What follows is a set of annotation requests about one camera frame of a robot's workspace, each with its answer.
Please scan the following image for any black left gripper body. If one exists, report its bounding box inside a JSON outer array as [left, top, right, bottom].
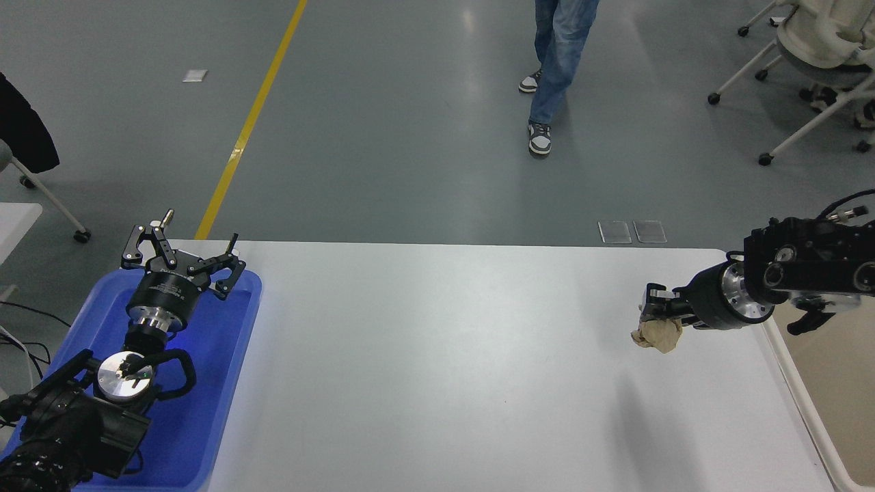
[[126, 257, 210, 324]]

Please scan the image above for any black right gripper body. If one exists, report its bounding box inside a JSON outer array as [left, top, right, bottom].
[[682, 263, 738, 331]]

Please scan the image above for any tan paper ball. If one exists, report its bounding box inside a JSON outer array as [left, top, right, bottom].
[[630, 316, 684, 355]]

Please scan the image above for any grey chair with castors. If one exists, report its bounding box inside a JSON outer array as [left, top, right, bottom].
[[0, 139, 92, 244]]

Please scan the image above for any blue plastic tray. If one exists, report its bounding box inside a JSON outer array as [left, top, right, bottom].
[[0, 269, 263, 491]]

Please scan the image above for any small white side table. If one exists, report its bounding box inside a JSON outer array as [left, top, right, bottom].
[[0, 202, 43, 267]]

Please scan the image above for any large pale bin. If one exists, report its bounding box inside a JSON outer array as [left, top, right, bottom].
[[760, 301, 875, 492]]

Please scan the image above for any walking person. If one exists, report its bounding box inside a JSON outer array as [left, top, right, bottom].
[[517, 0, 601, 159]]

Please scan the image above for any black cable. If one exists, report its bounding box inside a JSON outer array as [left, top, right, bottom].
[[0, 301, 72, 385]]

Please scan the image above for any white cable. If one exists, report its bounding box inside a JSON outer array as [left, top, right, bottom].
[[0, 325, 36, 392]]

